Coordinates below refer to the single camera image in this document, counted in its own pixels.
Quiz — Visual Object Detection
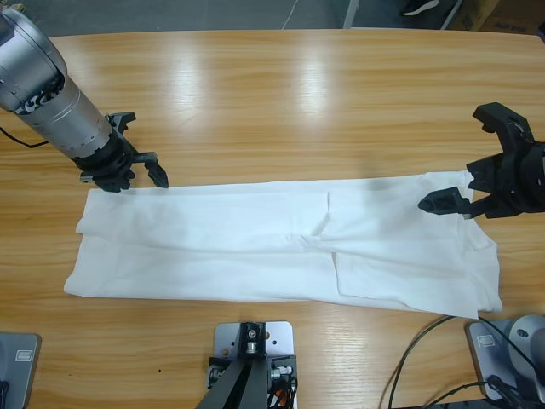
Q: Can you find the thin white floor cable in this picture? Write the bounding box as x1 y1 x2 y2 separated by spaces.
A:
282 0 301 31

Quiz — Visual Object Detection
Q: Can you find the dark camera post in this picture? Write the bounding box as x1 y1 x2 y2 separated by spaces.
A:
199 321 273 409

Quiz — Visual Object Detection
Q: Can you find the black orange cable bundle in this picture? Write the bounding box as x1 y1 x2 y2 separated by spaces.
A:
266 377 300 409

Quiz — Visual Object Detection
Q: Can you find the black shoe white sole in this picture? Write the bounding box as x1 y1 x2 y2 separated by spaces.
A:
399 0 463 17

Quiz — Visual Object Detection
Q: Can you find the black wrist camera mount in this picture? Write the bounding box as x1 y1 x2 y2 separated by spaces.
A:
472 101 536 148
104 112 137 134

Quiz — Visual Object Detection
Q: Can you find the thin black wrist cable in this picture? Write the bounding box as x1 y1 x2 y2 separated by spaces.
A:
0 126 49 149

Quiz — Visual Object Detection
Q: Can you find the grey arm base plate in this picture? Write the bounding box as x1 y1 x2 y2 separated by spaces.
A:
0 331 43 408
465 314 545 401

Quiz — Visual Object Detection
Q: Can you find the brown cardboard box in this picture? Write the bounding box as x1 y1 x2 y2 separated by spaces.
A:
442 0 503 32

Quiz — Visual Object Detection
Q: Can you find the white mount block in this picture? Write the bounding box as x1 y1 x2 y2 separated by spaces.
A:
212 321 298 384

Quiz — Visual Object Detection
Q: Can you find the white Unitree t-shirt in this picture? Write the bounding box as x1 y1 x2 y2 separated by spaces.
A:
62 170 505 320

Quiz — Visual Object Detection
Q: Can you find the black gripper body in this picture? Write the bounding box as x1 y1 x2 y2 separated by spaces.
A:
465 141 545 222
74 125 159 184

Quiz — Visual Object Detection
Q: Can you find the dark printed box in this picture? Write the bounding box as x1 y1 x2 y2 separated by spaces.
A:
480 0 545 36

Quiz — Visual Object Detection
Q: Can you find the white pole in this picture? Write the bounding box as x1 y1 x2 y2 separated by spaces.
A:
341 0 363 29

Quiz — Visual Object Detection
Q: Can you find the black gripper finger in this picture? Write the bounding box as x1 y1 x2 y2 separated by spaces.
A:
466 156 494 191
417 187 473 217
143 159 170 189
98 176 134 194

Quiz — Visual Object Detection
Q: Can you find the black cable with plug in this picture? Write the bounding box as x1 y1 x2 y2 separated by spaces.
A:
433 374 519 409

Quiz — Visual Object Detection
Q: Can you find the long black cable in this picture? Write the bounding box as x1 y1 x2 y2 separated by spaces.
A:
385 314 538 409

